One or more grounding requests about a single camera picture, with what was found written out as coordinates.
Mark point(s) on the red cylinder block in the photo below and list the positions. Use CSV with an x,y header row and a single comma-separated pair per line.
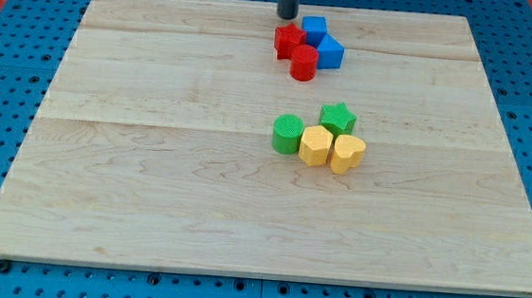
x,y
304,61

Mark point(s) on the green cylinder block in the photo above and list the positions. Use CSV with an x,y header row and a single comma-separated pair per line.
x,y
287,133

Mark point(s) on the light wooden board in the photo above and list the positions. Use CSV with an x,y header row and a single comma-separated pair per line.
x,y
151,150

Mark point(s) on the yellow heart block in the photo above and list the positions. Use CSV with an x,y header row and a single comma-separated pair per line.
x,y
348,153

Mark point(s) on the yellow pentagon block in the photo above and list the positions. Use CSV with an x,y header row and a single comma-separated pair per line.
x,y
315,145

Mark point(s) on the red star block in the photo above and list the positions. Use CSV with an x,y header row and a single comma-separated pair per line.
x,y
286,38

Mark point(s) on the blue triangular block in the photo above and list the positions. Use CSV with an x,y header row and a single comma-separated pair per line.
x,y
330,53

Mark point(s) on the green star block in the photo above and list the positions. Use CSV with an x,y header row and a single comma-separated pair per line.
x,y
337,119

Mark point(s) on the blue cube block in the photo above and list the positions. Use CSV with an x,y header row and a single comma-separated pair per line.
x,y
315,28

